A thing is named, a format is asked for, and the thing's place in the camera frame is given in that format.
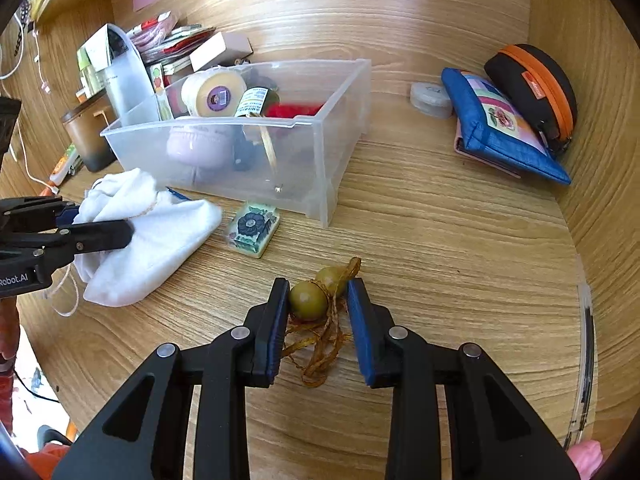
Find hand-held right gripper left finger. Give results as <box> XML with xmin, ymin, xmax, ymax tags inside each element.
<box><xmin>50</xmin><ymin>276</ymin><xmax>292</xmax><ymax>480</ymax></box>

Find fruit print carton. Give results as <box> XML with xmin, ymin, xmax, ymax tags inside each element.
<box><xmin>150</xmin><ymin>62</ymin><xmax>176</xmax><ymax>121</ymax></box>

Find brown lidded cup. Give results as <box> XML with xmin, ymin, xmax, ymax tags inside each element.
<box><xmin>61</xmin><ymin>95</ymin><xmax>118</xmax><ymax>173</ymax></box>

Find yellow round tin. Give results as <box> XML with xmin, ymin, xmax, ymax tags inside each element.
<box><xmin>181</xmin><ymin>70</ymin><xmax>248</xmax><ymax>118</ymax></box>

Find small white round container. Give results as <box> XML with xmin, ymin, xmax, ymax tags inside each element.
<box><xmin>410</xmin><ymin>81</ymin><xmax>453</xmax><ymax>120</ymax></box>

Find white cloth drawstring pouch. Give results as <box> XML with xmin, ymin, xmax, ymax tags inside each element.
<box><xmin>47</xmin><ymin>167</ymin><xmax>223</xmax><ymax>317</ymax></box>

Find dark bottle with white label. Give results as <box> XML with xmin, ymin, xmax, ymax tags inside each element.
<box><xmin>232</xmin><ymin>86</ymin><xmax>281</xmax><ymax>171</ymax></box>

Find clear ruler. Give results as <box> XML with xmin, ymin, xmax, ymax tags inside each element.
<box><xmin>562</xmin><ymin>255</ymin><xmax>598</xmax><ymax>448</ymax></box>

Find pile of booklets and packets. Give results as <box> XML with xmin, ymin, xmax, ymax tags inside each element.
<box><xmin>127</xmin><ymin>12</ymin><xmax>216</xmax><ymax>68</ymax></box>

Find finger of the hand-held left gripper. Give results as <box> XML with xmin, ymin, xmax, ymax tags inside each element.
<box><xmin>0</xmin><ymin>196</ymin><xmax>79</xmax><ymax>234</ymax></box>
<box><xmin>30</xmin><ymin>219</ymin><xmax>135</xmax><ymax>267</ymax></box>

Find green boxes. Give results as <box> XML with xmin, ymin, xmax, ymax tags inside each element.
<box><xmin>77</xmin><ymin>52</ymin><xmax>108</xmax><ymax>98</ymax></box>

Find translucent file holder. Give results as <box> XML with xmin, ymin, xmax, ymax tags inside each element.
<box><xmin>102</xmin><ymin>24</ymin><xmax>161</xmax><ymax>126</ymax></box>

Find white cardboard box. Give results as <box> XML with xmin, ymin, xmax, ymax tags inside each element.
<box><xmin>189</xmin><ymin>31</ymin><xmax>253</xmax><ymax>72</ymax></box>

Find white paper card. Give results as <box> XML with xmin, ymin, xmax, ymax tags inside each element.
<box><xmin>76</xmin><ymin>23</ymin><xmax>123</xmax><ymax>71</ymax></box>

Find white charging cable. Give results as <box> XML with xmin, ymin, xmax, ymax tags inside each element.
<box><xmin>30</xmin><ymin>30</ymin><xmax>54</xmax><ymax>94</ymax></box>
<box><xmin>7</xmin><ymin>125</ymin><xmax>61</xmax><ymax>195</ymax></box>

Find pink wallet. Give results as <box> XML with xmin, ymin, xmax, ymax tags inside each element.
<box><xmin>453</xmin><ymin>135</ymin><xmax>523</xmax><ymax>179</ymax></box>

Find clear plastic storage box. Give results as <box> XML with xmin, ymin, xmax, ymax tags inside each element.
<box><xmin>100</xmin><ymin>58</ymin><xmax>372</xmax><ymax>228</ymax></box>

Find red velvet pouch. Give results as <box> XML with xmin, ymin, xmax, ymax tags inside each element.
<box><xmin>264</xmin><ymin>102</ymin><xmax>326</xmax><ymax>120</ymax></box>

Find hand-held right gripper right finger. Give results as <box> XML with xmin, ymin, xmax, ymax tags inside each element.
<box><xmin>346</xmin><ymin>277</ymin><xmax>582</xmax><ymax>480</ymax></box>

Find blue zip pouch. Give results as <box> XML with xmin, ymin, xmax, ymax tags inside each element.
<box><xmin>441</xmin><ymin>67</ymin><xmax>572</xmax><ymax>186</ymax></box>

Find black orange zip case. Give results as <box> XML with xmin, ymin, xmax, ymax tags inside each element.
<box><xmin>484</xmin><ymin>44</ymin><xmax>578</xmax><ymax>153</ymax></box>

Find orange green packet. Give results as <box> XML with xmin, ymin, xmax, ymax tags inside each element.
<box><xmin>49</xmin><ymin>144</ymin><xmax>83</xmax><ymax>186</ymax></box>

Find small floral box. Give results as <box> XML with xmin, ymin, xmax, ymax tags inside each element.
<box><xmin>225</xmin><ymin>201</ymin><xmax>280</xmax><ymax>259</ymax></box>

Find pink plush toy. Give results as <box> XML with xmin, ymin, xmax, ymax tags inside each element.
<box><xmin>565</xmin><ymin>439</ymin><xmax>606</xmax><ymax>480</ymax></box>

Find pink round compact case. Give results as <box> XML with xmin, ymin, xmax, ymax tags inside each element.
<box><xmin>166</xmin><ymin>117</ymin><xmax>236</xmax><ymax>168</ymax></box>

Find gourd pendant with tassel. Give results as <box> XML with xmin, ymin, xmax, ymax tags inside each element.
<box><xmin>282</xmin><ymin>256</ymin><xmax>362</xmax><ymax>387</ymax></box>

